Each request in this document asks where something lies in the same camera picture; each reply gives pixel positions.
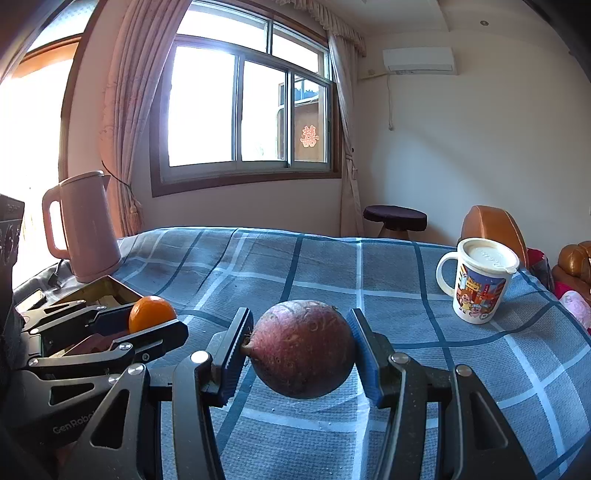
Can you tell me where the purple passion fruit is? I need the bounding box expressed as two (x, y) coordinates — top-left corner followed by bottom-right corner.
(244, 300), (357, 400)

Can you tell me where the pink curtain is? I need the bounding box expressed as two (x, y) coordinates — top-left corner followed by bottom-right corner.
(99, 0), (195, 236)

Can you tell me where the blue checked tablecloth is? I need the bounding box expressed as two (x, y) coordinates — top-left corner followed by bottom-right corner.
(14, 226), (591, 480)

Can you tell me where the brown leather sofa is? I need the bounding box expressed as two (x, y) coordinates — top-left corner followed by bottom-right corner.
(551, 240), (591, 296)

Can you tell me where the red cloth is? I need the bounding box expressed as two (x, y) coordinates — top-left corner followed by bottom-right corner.
(526, 248), (553, 287)

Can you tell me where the wooden framed sliding window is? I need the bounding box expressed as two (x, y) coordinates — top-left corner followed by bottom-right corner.
(150, 0), (345, 197)

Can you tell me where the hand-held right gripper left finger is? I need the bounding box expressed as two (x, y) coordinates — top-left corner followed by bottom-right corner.
(60, 307), (254, 480)

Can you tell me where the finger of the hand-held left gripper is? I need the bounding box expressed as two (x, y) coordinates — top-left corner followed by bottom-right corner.
(18, 302), (134, 337)
(28, 318), (189, 377)

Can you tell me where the white wall air conditioner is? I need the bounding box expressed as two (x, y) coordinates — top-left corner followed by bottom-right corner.
(382, 46), (458, 75)

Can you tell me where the brown leather armchair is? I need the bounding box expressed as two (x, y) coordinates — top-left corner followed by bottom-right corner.
(460, 205), (529, 268)

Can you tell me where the white printed mug with lid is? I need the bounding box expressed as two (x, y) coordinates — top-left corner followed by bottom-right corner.
(436, 237), (521, 325)

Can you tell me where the small tangerine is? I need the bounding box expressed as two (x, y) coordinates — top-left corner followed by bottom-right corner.
(128, 296), (177, 334)

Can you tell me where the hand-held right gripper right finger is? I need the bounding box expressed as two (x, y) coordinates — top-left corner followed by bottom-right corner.
(346, 308), (536, 480)

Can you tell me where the round dark cushioned stool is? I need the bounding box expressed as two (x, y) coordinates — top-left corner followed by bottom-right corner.
(363, 204), (428, 239)

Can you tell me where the metal tin box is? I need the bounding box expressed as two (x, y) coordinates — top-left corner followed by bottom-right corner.
(14, 275), (144, 358)

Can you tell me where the beige curtain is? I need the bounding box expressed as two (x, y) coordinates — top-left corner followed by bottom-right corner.
(295, 0), (368, 236)

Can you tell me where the pink electric kettle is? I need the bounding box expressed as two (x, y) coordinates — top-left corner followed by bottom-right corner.
(41, 171), (123, 284)

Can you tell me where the black kettle power cable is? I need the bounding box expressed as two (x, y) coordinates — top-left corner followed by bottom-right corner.
(44, 258), (70, 291)

